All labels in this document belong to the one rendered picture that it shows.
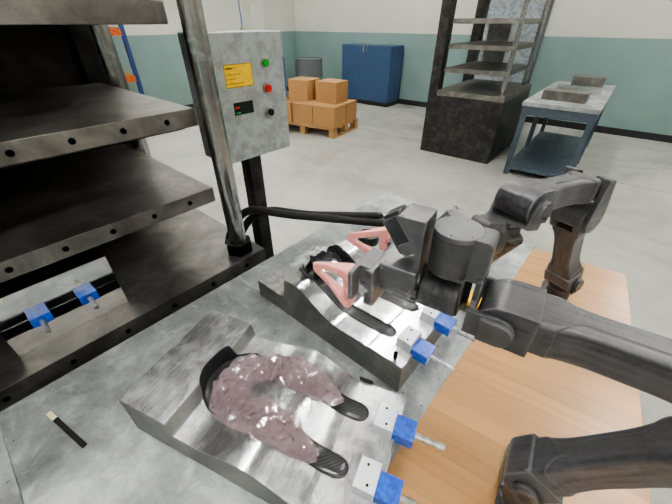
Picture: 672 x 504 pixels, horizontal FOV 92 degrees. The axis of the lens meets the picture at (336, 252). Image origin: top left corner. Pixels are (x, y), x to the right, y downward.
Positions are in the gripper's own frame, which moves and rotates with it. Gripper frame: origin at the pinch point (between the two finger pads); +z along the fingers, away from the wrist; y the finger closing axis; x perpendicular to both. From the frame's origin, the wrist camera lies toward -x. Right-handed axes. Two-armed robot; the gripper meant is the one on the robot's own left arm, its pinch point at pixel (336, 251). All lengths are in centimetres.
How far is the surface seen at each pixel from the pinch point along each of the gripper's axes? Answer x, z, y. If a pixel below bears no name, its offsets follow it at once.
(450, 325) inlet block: 29.7, -16.2, -24.3
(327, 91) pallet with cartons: 53, 291, -420
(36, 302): 27, 74, 27
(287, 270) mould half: 33, 34, -23
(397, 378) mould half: 35.1, -10.4, -8.1
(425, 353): 29.6, -14.1, -13.3
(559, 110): 45, -19, -386
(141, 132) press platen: -7, 70, -11
